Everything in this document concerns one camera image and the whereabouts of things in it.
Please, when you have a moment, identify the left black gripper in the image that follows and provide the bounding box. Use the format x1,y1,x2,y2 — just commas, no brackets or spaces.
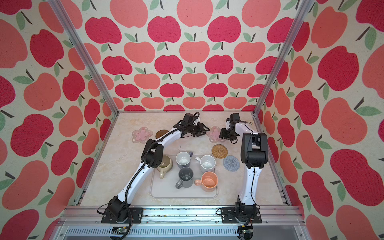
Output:
186,123,210,138

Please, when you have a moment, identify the pink flower coaster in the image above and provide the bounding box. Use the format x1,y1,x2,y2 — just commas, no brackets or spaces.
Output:
132,127,153,144
207,126,226,143

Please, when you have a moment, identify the tan rattan round coaster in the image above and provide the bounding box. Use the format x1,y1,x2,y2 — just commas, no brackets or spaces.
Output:
212,144,228,159

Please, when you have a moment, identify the grey woven round coaster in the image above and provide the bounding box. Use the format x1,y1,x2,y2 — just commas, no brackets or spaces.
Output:
223,156,240,172

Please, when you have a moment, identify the brown wooden round coaster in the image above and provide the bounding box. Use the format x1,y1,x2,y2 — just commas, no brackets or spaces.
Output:
155,130,169,139

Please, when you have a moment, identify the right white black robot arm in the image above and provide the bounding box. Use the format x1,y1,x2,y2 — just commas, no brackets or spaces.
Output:
220,119,269,223

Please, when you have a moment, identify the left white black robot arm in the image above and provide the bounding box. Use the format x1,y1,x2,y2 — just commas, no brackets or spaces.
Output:
103,121,210,223

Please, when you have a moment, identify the lavender ceramic mug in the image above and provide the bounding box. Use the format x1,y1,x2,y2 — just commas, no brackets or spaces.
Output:
176,152,193,169

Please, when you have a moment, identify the white ceramic mug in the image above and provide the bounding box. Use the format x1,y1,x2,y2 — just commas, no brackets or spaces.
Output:
195,155,216,173

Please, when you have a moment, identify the cream ceramic mug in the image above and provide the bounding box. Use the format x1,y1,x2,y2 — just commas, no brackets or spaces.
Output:
156,155,173,179

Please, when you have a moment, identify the dark grey ceramic mug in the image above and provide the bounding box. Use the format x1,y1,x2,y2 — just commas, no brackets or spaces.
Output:
175,167,194,189

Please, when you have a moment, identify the salmon pink ceramic mug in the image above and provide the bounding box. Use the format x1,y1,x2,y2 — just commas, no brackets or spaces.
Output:
195,172,219,192

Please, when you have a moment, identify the beige rectangular tray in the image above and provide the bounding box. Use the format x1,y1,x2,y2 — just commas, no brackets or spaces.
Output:
150,154,219,199

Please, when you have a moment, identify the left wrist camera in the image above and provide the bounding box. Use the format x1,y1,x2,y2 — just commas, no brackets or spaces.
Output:
182,113,195,125

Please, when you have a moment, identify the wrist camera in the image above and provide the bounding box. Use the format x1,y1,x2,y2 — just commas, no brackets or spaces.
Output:
182,113,195,125
226,113,241,129

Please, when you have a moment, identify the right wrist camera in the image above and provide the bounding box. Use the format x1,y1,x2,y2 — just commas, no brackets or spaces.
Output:
226,113,241,129

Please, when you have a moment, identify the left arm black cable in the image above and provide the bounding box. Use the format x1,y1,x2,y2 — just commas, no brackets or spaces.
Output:
118,111,201,240

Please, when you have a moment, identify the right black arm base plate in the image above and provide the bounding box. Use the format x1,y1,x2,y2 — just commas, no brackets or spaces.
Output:
216,206,262,225

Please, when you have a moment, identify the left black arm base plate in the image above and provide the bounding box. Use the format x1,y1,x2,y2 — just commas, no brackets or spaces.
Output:
101,207,144,224

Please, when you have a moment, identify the left aluminium frame post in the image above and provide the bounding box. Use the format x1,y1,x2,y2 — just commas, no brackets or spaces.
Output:
48,1,119,116

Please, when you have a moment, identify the aluminium frame post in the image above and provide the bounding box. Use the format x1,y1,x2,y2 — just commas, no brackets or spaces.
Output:
253,0,315,117
48,1,119,116

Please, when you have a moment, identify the right aluminium frame post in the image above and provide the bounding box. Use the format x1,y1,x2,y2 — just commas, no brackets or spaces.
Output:
253,0,315,117

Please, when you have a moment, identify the front aluminium frame rail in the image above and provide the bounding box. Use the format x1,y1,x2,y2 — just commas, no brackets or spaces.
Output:
49,205,311,240

